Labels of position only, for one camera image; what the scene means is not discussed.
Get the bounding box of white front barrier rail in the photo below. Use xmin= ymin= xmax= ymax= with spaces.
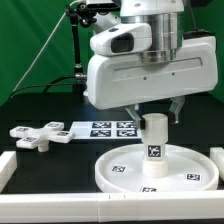
xmin=0 ymin=190 xmax=224 ymax=223

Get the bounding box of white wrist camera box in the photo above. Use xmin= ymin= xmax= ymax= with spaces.
xmin=90 ymin=23 xmax=152 ymax=56

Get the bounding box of white cable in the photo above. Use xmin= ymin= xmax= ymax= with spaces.
xmin=11 ymin=0 xmax=86 ymax=94

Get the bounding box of black rear camera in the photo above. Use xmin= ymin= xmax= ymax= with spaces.
xmin=86 ymin=0 xmax=120 ymax=12

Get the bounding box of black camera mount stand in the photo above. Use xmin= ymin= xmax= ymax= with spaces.
xmin=66 ymin=3 xmax=96 ymax=95

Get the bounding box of white left barrier block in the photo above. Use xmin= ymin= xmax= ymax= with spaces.
xmin=0 ymin=151 xmax=17 ymax=193

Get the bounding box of black cable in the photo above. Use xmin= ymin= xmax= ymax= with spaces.
xmin=9 ymin=75 xmax=88 ymax=99

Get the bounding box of white round table top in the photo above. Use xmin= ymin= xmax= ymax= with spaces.
xmin=95 ymin=144 xmax=219 ymax=193

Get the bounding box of white cross-shaped table base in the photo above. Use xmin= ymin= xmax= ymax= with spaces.
xmin=9 ymin=121 xmax=75 ymax=152

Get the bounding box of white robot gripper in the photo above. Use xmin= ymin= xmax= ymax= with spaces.
xmin=87 ymin=36 xmax=218 ymax=130

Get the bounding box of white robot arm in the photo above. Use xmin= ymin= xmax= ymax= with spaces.
xmin=87 ymin=0 xmax=218 ymax=130

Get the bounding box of white marker tag sheet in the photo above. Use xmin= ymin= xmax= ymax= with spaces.
xmin=70 ymin=121 xmax=141 ymax=140

